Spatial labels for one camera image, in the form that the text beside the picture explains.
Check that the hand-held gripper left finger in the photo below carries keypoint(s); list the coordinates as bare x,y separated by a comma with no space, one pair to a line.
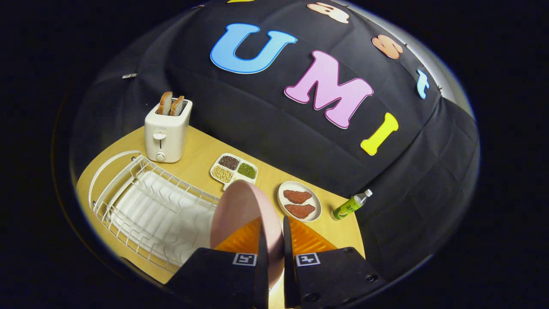
223,279

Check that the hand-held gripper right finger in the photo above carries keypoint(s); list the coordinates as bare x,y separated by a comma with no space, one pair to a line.
326,279

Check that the pink plate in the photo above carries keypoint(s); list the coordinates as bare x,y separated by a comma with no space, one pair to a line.
242,206

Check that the white plate with meat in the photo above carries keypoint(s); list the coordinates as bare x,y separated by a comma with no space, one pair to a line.
315,201

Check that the brown meat patty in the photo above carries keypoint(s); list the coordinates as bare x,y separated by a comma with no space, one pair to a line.
300,211
297,196

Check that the green label drink bottle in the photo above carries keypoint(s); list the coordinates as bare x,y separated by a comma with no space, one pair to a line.
348,207

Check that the white divided bean tray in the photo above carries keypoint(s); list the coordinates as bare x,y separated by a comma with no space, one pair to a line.
233,174

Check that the white toaster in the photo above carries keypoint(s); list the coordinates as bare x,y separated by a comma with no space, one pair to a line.
165,135

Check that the toasted bread slice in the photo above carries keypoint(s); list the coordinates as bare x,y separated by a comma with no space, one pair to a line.
177,106
164,103

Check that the silver clip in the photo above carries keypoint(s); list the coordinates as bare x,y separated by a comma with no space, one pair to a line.
129,75

